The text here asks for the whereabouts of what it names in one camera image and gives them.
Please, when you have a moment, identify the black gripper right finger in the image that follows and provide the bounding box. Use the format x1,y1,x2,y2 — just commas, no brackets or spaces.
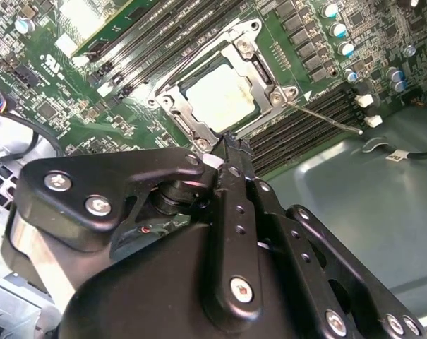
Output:
236,140,427,339

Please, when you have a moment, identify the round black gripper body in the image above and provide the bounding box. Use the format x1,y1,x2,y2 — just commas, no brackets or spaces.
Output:
56,223,319,339

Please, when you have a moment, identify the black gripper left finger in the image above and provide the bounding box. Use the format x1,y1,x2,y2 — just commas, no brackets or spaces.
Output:
3,132,263,328

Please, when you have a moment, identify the silver-topped CPU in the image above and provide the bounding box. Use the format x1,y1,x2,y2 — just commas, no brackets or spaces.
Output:
179,63,263,132

